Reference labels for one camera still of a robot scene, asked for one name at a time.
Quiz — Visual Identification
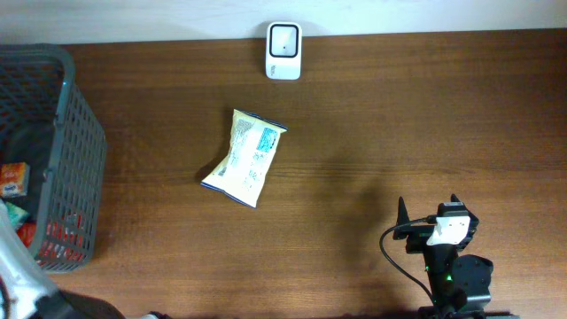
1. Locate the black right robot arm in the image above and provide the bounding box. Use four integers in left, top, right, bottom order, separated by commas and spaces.
379, 194, 514, 319

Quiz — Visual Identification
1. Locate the orange tissue pack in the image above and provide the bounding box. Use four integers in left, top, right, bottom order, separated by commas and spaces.
1, 162, 30, 198

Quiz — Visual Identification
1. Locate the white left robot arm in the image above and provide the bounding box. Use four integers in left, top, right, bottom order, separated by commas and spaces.
1, 204, 124, 319

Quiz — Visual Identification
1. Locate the white barcode scanner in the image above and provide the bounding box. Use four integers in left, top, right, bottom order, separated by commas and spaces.
265, 21, 303, 81

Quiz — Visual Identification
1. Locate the black right camera cable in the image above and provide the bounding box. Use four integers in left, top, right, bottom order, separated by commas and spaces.
378, 214, 439, 305

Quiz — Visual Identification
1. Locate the cream snack bag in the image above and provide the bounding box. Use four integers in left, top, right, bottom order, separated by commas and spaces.
200, 109, 287, 208

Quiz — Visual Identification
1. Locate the green tissue pack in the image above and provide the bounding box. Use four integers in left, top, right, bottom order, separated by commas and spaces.
4, 202, 29, 231

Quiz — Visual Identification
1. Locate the red snack packet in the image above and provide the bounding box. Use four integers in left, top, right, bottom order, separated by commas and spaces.
17, 222, 36, 248

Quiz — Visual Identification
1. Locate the grey plastic mesh basket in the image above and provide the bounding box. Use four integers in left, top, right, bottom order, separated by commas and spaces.
1, 43, 107, 273

